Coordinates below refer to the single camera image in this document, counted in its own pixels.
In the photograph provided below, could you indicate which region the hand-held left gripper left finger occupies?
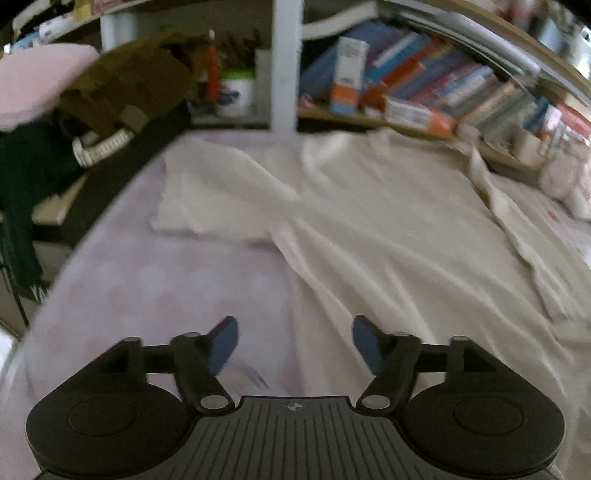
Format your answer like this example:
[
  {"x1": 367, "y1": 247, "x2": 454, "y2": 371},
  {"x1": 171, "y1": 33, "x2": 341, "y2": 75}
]
[{"x1": 95, "y1": 316, "x2": 240, "y2": 413}]

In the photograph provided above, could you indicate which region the white cup with green lid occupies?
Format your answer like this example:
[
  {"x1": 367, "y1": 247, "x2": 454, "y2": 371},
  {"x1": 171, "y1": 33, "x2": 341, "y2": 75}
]
[{"x1": 216, "y1": 68, "x2": 256, "y2": 117}]

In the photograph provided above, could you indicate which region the brown cloth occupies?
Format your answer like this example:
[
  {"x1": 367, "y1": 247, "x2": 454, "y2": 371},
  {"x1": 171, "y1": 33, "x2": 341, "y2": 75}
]
[{"x1": 58, "y1": 30, "x2": 200, "y2": 136}]

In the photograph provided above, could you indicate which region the red white bottle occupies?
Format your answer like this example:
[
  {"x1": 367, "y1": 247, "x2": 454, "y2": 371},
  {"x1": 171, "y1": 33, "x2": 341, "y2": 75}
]
[{"x1": 205, "y1": 30, "x2": 223, "y2": 100}]

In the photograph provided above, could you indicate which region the flat orange white box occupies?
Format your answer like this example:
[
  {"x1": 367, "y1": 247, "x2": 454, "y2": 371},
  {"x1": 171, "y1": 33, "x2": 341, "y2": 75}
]
[{"x1": 382, "y1": 96, "x2": 459, "y2": 138}]

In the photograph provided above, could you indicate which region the pink cushion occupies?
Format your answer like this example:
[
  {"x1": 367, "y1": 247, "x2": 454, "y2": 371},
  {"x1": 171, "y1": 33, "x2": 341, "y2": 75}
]
[{"x1": 0, "y1": 44, "x2": 100, "y2": 133}]

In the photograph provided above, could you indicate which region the white watch strap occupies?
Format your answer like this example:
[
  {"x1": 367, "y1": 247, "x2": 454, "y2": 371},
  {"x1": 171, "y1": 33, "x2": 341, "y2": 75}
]
[{"x1": 71, "y1": 128, "x2": 136, "y2": 168}]

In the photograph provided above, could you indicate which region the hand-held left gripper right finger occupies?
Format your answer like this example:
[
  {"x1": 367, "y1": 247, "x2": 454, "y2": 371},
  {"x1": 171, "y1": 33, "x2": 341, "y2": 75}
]
[{"x1": 352, "y1": 315, "x2": 498, "y2": 411}]

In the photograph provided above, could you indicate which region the tall white orange blue box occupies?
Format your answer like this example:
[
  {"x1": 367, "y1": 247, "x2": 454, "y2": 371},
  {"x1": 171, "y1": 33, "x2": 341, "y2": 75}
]
[{"x1": 329, "y1": 37, "x2": 370, "y2": 117}]

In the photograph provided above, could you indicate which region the white pink plush bunny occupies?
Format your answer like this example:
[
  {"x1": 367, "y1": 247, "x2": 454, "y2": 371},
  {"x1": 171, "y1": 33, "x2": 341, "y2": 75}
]
[{"x1": 539, "y1": 151, "x2": 591, "y2": 219}]

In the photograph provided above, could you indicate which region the silver laptop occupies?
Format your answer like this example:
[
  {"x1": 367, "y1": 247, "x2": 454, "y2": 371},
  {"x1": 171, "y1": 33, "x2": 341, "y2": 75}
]
[{"x1": 381, "y1": 2, "x2": 542, "y2": 77}]

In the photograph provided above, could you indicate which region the pink checked cartoon desk mat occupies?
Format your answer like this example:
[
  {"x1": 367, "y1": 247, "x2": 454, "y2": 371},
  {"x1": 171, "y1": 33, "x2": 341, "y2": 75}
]
[{"x1": 0, "y1": 130, "x2": 591, "y2": 480}]

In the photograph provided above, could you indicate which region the row of colourful books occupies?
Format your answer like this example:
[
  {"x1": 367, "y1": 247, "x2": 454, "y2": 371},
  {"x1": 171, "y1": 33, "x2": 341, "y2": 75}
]
[{"x1": 300, "y1": 18, "x2": 555, "y2": 141}]

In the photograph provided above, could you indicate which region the white t-shirt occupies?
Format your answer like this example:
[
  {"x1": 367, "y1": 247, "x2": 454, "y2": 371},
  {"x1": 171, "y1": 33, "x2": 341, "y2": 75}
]
[{"x1": 148, "y1": 127, "x2": 583, "y2": 370}]

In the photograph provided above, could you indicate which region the black bar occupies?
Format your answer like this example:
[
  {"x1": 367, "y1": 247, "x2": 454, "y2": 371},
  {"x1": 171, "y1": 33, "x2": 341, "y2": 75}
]
[{"x1": 55, "y1": 104, "x2": 193, "y2": 250}]

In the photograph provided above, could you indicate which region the dark green cloth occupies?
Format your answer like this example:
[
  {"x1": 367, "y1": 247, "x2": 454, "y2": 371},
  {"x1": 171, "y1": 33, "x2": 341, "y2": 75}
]
[{"x1": 0, "y1": 119, "x2": 89, "y2": 303}]

